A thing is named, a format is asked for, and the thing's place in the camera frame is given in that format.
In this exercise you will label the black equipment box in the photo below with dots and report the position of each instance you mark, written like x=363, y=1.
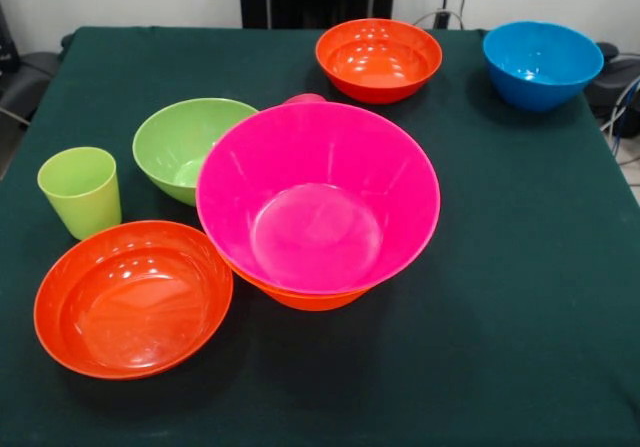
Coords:
x=6, y=42

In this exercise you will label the black pedestal foot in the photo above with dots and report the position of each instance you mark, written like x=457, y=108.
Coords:
x=617, y=77
x=25, y=82

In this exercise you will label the light blue bowl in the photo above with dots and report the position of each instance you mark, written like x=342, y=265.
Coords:
x=542, y=67

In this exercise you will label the dark green table cloth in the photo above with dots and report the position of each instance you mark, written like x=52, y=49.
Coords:
x=500, y=317

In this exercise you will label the green bowl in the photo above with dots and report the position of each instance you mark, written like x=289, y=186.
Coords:
x=170, y=147

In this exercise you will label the light green cup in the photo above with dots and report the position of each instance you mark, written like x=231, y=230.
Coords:
x=80, y=197

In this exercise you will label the red-orange bowl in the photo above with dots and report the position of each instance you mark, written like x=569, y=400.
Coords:
x=377, y=62
x=130, y=302

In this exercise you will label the large pink bowl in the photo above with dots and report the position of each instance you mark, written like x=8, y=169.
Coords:
x=315, y=207

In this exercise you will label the raspberry red cup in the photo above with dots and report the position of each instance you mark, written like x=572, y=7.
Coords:
x=302, y=98

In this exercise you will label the large orange bowl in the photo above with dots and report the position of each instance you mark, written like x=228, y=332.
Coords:
x=310, y=301

